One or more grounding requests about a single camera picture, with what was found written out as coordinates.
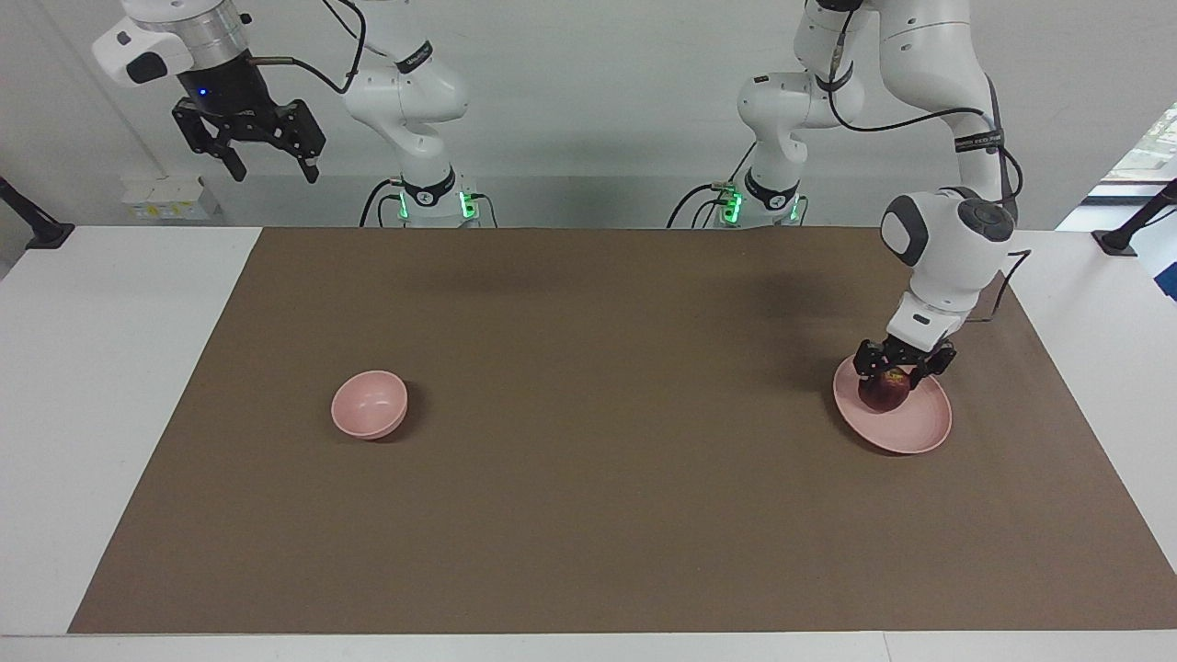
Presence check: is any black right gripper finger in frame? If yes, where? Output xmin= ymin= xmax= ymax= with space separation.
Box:
xmin=276 ymin=99 xmax=326 ymax=184
xmin=173 ymin=99 xmax=247 ymax=182

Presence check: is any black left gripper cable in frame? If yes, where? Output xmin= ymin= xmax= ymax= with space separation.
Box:
xmin=828 ymin=9 xmax=1031 ymax=323

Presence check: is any black left base cable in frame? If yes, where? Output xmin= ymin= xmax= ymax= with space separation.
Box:
xmin=667 ymin=143 xmax=760 ymax=229

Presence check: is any white wall socket box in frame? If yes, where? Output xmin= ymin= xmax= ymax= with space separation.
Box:
xmin=120 ymin=173 xmax=222 ymax=222

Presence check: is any window with greenery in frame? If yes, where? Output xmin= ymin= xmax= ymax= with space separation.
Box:
xmin=1085 ymin=106 xmax=1177 ymax=205

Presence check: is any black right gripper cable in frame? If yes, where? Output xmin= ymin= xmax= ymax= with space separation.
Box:
xmin=246 ymin=0 xmax=367 ymax=95

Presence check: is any pink bowl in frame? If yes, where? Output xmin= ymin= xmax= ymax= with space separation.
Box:
xmin=331 ymin=370 xmax=409 ymax=440

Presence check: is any black clamp stand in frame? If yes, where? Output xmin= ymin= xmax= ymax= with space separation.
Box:
xmin=1091 ymin=179 xmax=1177 ymax=257
xmin=0 ymin=177 xmax=76 ymax=251

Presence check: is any pink plate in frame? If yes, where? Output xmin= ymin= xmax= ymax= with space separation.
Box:
xmin=832 ymin=354 xmax=954 ymax=455

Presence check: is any black base cable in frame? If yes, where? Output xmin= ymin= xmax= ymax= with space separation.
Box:
xmin=667 ymin=143 xmax=760 ymax=229
xmin=359 ymin=179 xmax=499 ymax=228

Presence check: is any dark red apple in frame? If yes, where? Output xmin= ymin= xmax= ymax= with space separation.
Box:
xmin=858 ymin=368 xmax=916 ymax=415

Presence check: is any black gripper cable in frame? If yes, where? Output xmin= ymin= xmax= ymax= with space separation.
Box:
xmin=246 ymin=0 xmax=367 ymax=95
xmin=828 ymin=9 xmax=1031 ymax=323

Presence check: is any brown table mat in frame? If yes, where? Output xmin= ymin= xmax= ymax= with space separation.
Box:
xmin=67 ymin=227 xmax=1177 ymax=635

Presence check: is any black right base cable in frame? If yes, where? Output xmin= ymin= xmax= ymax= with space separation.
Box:
xmin=359 ymin=179 xmax=499 ymax=228

